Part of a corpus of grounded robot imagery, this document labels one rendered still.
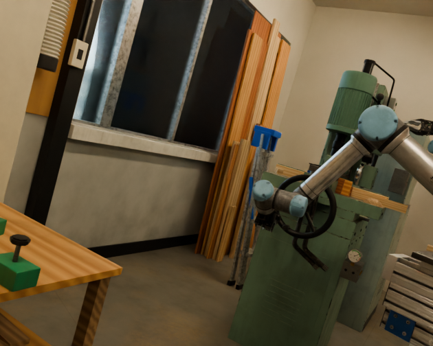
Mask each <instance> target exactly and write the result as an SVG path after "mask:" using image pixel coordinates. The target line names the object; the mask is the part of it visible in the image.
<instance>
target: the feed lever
mask: <svg viewBox="0 0 433 346"><path fill-rule="evenodd" d="M376 98H377V100H378V101H377V105H380V103H381V100H383V98H384V95H383V94H382V93H378V94H377V96H376ZM374 155H375V154H374V153H371V154H365V155H364V156H363V157H362V162H365V163H366V165H369V164H371V163H372V162H373V158H374Z"/></svg>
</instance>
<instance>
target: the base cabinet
mask: <svg viewBox="0 0 433 346"><path fill-rule="evenodd" d="M364 233H365V231H364V232H363V233H361V234H359V235H358V236H357V237H356V238H354V239H352V240H347V239H345V238H341V237H340V236H337V235H333V234H331V233H328V232H324V233H323V234H322V235H319V236H318V237H315V238H310V239H308V245H307V248H308V249H309V250H310V251H311V252H312V253H313V254H314V255H315V256H316V257H318V259H319V260H320V261H321V262H323V263H324V264H326V265H327V266H328V267H329V269H328V270H327V271H323V270H322V269H321V268H320V267H319V269H317V270H315V269H314V268H313V267H312V265H310V263H308V261H306V259H305V258H303V256H301V254H299V253H298V252H297V251H296V250H295V249H294V248H293V246H292V241H293V236H291V235H289V234H288V233H286V232H285V231H283V230H282V229H281V228H280V226H279V225H278V223H277V225H275V226H274V229H273V231H272V232H270V231H268V230H265V228H264V229H262V226H261V228H260V232H259V234H258V239H257V241H256V246H255V248H254V252H253V255H252V259H251V262H250V264H249V268H248V271H247V275H246V278H245V282H244V284H243V289H242V291H241V295H240V298H239V300H238V305H237V307H236V312H235V314H234V318H233V321H232V324H231V328H230V331H229V334H228V338H230V339H231V340H233V341H235V342H237V343H239V344H241V345H242V346H327V344H328V342H329V341H330V338H331V334H332V331H333V328H334V325H335V322H336V319H337V316H338V313H339V311H340V307H341V304H342V300H343V298H344V294H345V292H346V288H347V285H348V282H349V280H347V279H345V278H343V277H340V276H339V275H340V271H341V269H342V265H343V263H344V260H345V259H346V258H347V254H348V252H349V251H350V250H351V249H359V248H360V246H361V243H362V240H363V237H364Z"/></svg>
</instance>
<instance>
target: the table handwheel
mask: <svg viewBox="0 0 433 346"><path fill-rule="evenodd" d="M310 176H311V175H308V174H300V175H296V176H292V177H290V178H288V179H287V180H286V181H284V182H283V183H282V184H281V185H280V186H279V188H278V189H281V190H285V188H286V187H288V186H289V185H290V184H292V183H295V182H297V181H305V180H307V179H308V178H309V177H310ZM325 192H326V194H327V196H328V198H329V202H330V212H329V216H328V218H327V220H326V222H325V223H324V224H323V225H322V226H321V227H320V228H319V229H317V230H315V227H314V226H313V223H312V221H311V218H310V216H309V211H310V210H311V205H312V202H311V203H310V204H309V205H308V206H307V209H306V211H305V216H306V218H307V220H308V222H309V225H310V227H311V230H312V232H308V233H302V232H298V231H294V230H293V229H291V228H288V229H287V230H283V231H285V232H286V233H288V234H289V235H291V236H293V237H295V238H300V239H310V238H315V237H318V236H319V235H322V234H323V233H324V232H326V231H327V230H328V229H329V227H330V226H331V225H332V224H333V221H334V219H335V215H336V211H337V203H336V199H335V196H334V193H333V191H332V190H331V188H330V187H328V188H326V189H325ZM284 224H285V223H284V221H283V220H282V218H281V219H280V221H278V225H279V226H280V228H281V229H282V226H283V225H284Z"/></svg>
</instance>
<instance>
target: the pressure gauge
mask: <svg viewBox="0 0 433 346"><path fill-rule="evenodd" d="M354 255H356V256H355V257H354ZM347 257H348V259H349V261H350V262H351V266H354V264H355V263H358V262H360V261H361V259H362V252H361V251H360V250H359V249H351V250H350V251H349V252H348V254H347Z"/></svg>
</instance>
